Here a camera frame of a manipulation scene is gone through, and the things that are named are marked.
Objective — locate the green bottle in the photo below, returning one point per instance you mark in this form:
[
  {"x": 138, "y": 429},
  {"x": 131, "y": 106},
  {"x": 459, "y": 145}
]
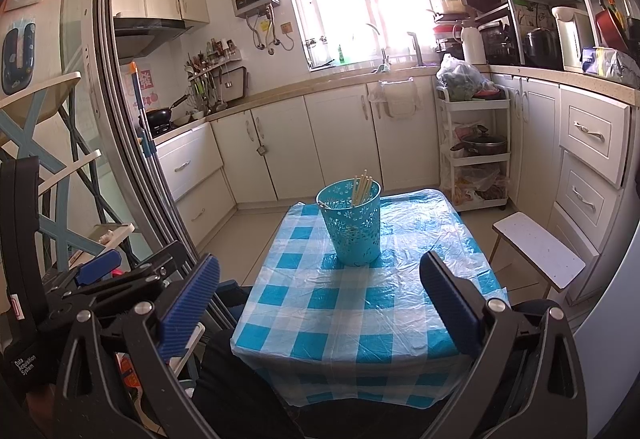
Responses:
[{"x": 341, "y": 56}]

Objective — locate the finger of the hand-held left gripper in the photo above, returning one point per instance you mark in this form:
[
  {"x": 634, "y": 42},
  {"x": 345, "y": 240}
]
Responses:
[
  {"x": 100, "y": 266},
  {"x": 130, "y": 280}
]

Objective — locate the black range hood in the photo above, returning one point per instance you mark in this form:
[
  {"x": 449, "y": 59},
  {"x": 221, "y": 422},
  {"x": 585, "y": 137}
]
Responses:
[{"x": 145, "y": 31}]

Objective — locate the white cabinet with wide drawers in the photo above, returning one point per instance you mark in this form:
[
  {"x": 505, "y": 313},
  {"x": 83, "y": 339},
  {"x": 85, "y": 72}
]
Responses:
[{"x": 190, "y": 164}]

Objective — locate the blue folding chair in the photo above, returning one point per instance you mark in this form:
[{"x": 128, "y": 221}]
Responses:
[{"x": 30, "y": 99}]

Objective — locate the crumpled plastic bags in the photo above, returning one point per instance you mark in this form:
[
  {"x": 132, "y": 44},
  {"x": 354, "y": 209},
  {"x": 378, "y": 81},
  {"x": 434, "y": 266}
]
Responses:
[{"x": 480, "y": 184}]

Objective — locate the white thermos jug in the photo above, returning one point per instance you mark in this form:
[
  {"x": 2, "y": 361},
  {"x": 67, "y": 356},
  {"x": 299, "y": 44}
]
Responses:
[{"x": 472, "y": 46}]

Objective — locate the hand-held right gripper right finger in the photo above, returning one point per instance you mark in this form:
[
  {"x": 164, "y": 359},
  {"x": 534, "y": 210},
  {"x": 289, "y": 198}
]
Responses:
[{"x": 450, "y": 304}]

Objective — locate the black wok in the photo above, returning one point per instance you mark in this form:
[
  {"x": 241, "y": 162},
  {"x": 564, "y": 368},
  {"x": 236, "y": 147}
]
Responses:
[{"x": 159, "y": 115}]

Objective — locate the grey hanging cutting board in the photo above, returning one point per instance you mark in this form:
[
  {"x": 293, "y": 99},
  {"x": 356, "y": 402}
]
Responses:
[{"x": 234, "y": 84}]

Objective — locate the white hanging bin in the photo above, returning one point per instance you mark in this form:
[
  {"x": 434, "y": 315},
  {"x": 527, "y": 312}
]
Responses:
[{"x": 402, "y": 101}]

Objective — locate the blue broom and dustpan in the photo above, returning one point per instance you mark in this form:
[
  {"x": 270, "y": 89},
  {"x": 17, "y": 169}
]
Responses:
[{"x": 139, "y": 104}]

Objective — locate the metal sink faucet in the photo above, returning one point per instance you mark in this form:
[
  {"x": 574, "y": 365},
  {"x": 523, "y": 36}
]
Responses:
[{"x": 416, "y": 50}]

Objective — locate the person's left leg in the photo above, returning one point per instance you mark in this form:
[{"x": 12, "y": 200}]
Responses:
[{"x": 235, "y": 384}]

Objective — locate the wall rack with cooking utensils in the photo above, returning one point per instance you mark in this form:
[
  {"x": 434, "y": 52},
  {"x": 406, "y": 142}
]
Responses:
[{"x": 200, "y": 69}]

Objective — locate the bundle of wooden chopsticks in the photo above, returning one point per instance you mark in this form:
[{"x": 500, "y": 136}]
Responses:
[{"x": 359, "y": 191}]

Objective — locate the blue U-shaped item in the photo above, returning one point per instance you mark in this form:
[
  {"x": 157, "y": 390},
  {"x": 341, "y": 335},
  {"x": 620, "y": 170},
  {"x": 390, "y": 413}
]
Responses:
[{"x": 7, "y": 64}]

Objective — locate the stack of red black cookware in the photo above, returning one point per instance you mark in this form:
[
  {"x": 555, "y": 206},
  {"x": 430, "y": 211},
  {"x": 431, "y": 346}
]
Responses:
[{"x": 445, "y": 36}]

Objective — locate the white kitchen appliance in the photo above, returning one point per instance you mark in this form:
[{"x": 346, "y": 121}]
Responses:
[{"x": 572, "y": 36}]

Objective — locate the sliding glass door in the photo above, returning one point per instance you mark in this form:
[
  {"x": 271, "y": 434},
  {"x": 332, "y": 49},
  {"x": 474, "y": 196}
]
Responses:
[{"x": 107, "y": 69}]

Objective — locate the white pot with lid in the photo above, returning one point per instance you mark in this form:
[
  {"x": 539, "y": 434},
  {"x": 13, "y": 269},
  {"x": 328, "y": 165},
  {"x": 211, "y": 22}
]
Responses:
[{"x": 450, "y": 5}]

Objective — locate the blue white checkered tablecloth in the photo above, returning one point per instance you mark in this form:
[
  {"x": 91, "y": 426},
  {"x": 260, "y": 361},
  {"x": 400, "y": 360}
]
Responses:
[{"x": 350, "y": 299}]

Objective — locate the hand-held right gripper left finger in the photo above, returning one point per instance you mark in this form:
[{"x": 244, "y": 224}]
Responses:
[{"x": 187, "y": 304}]

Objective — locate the white three-tier rolling cart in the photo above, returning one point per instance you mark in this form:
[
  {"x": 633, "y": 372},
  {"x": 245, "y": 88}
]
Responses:
[{"x": 475, "y": 105}]

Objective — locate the red paper wall sticker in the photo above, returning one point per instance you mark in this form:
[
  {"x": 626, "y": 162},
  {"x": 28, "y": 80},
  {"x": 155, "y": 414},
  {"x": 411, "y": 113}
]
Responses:
[{"x": 147, "y": 86}]

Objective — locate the black pot with lid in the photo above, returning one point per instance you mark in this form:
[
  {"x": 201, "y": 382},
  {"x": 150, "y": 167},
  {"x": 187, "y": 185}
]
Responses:
[{"x": 482, "y": 145}]

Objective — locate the plastic wrapped package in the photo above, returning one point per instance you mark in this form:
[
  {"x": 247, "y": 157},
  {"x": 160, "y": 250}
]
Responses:
[{"x": 610, "y": 65}]

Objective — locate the white cabinet with small drawers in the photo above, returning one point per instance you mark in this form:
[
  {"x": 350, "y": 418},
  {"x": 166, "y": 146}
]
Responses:
[{"x": 592, "y": 129}]

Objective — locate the red frying pan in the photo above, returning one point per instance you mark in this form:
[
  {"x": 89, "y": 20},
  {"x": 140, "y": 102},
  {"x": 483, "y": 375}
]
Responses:
[{"x": 610, "y": 29}]

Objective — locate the small white stool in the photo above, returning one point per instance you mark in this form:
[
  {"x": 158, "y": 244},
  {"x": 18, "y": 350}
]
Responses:
[{"x": 540, "y": 246}]

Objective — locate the plastic bag of greens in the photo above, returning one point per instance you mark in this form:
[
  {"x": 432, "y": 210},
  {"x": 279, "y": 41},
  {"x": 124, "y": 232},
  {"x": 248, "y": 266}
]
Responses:
[{"x": 462, "y": 84}]

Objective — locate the teal perforated plastic basket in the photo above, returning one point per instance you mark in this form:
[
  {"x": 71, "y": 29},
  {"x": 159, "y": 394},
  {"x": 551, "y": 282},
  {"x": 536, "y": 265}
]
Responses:
[{"x": 350, "y": 239}]

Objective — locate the white base cabinet with doors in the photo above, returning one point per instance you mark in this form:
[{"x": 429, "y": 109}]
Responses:
[{"x": 335, "y": 134}]

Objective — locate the beige kitchen countertop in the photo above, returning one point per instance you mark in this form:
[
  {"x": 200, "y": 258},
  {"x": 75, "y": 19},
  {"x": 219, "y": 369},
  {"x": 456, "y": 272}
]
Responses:
[{"x": 550, "y": 75}]

